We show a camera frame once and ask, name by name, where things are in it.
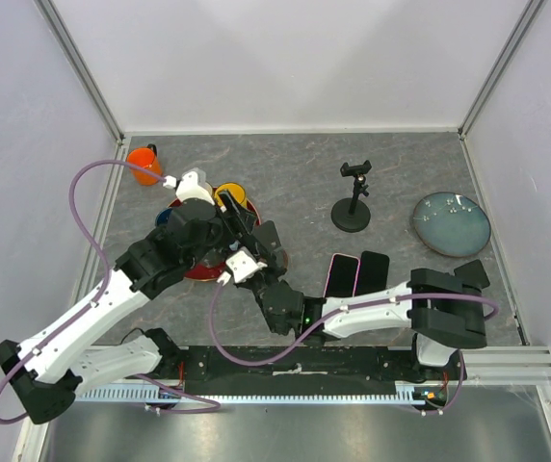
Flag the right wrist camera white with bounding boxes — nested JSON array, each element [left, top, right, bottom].
[[217, 248, 267, 286]]

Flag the dark blue mug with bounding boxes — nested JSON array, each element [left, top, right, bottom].
[[155, 207, 172, 226]]

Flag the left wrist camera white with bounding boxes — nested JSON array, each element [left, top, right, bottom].
[[163, 168, 215, 205]]

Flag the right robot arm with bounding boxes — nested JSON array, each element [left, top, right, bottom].
[[237, 250, 499, 379]]

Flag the pink case phone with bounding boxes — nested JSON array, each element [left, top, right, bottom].
[[324, 253, 360, 297]]

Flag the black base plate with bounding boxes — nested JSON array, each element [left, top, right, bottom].
[[146, 346, 467, 398]]

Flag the orange enamel mug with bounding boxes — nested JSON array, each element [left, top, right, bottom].
[[127, 143, 163, 186]]

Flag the blue ceramic plate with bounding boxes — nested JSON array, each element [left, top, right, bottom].
[[411, 192, 491, 258]]

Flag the round red tray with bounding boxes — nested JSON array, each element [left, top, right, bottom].
[[169, 199, 261, 282]]

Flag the yellow mug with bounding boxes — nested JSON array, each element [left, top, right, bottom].
[[214, 182, 248, 207]]

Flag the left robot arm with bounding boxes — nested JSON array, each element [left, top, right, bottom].
[[0, 196, 258, 424]]

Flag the slotted cable duct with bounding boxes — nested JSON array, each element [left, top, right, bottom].
[[76, 380, 425, 405]]

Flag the black clamp phone stand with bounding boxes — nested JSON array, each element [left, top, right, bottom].
[[330, 160, 372, 233]]

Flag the grey stand wooden base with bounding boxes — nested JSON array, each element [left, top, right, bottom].
[[252, 220, 288, 276]]

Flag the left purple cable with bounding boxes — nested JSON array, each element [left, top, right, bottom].
[[0, 159, 222, 426]]

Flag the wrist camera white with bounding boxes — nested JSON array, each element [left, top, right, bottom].
[[163, 168, 215, 205], [217, 248, 267, 286]]

